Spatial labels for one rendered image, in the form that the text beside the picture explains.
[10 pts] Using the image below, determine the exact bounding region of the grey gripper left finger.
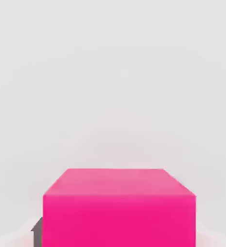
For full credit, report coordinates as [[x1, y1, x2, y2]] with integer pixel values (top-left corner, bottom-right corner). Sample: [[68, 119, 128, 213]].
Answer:
[[0, 216, 43, 247]]

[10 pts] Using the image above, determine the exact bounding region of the small pink cube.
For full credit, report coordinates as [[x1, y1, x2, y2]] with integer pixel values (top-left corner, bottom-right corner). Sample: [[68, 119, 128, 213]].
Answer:
[[42, 168, 197, 247]]

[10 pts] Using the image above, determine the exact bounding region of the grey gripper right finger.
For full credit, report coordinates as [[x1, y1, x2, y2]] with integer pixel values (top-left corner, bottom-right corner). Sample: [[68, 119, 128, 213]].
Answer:
[[195, 220, 226, 247]]

